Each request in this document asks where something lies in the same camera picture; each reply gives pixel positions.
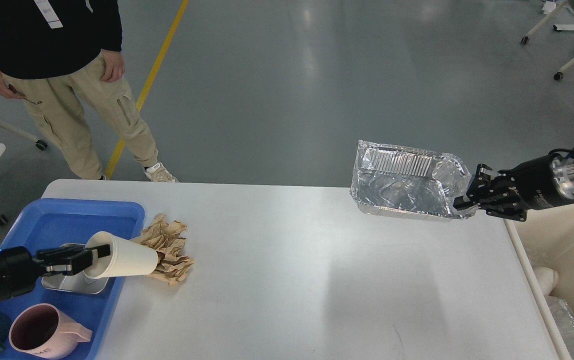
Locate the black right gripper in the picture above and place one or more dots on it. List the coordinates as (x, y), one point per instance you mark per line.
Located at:
(542, 183)

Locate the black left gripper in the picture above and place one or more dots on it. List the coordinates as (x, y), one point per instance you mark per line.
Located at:
(19, 270)

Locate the square steel tray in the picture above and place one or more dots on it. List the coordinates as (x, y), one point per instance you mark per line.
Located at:
(79, 283)

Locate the cream paper cup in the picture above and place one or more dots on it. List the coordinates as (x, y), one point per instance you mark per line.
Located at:
(126, 258)

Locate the pink mug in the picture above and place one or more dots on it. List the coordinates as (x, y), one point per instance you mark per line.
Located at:
(46, 332)

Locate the brown paper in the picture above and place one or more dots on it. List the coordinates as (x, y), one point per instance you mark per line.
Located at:
(167, 239)

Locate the aluminium foil tray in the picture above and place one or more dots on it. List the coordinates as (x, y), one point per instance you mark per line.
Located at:
(409, 183)

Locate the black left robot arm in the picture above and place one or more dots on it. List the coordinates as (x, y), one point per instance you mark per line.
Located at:
(20, 269)

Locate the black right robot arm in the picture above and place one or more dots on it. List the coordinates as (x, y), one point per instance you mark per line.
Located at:
(541, 183)

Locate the person's right hand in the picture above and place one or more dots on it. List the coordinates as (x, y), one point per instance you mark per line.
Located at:
(8, 93)

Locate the person's left hand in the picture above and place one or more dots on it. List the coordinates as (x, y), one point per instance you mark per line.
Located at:
(114, 68)

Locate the clear plastic bag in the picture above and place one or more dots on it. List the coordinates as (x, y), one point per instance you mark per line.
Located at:
(563, 317)

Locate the white rolling chair base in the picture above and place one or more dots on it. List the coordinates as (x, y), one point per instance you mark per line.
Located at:
(567, 30)

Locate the person in black top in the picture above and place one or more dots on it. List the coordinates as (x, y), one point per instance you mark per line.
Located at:
(50, 52)

